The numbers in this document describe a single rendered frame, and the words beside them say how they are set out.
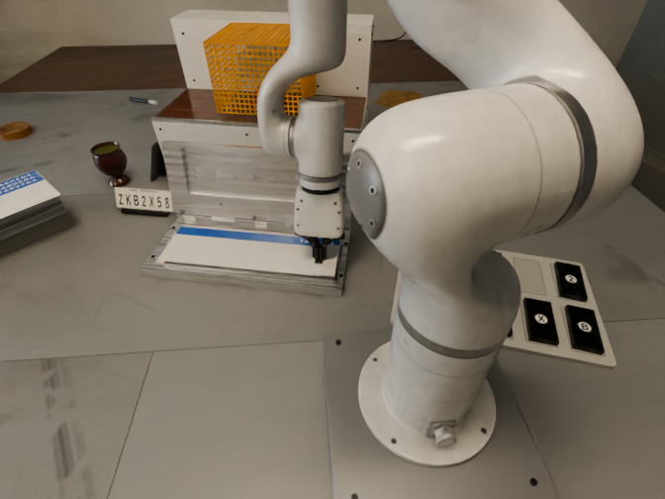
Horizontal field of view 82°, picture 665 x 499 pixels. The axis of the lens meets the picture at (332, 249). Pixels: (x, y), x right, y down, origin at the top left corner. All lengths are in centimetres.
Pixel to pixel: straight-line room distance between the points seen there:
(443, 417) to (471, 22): 41
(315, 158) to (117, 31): 221
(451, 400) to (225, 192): 69
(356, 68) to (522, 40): 84
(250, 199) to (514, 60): 69
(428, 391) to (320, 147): 44
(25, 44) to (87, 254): 213
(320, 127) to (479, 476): 56
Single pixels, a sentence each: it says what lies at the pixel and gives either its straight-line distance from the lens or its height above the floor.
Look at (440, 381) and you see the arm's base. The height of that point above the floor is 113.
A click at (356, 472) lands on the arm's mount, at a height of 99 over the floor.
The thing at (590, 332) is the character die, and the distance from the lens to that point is 86.
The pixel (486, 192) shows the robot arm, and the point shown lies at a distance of 25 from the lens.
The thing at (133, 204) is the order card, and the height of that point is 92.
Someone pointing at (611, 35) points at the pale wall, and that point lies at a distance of 327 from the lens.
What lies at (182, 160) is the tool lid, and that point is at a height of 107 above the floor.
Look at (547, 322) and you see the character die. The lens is 84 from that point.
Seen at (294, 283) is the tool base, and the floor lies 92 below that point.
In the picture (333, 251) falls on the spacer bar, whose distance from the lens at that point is 85.
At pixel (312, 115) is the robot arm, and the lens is 68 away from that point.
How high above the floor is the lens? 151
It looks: 42 degrees down
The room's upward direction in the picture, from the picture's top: straight up
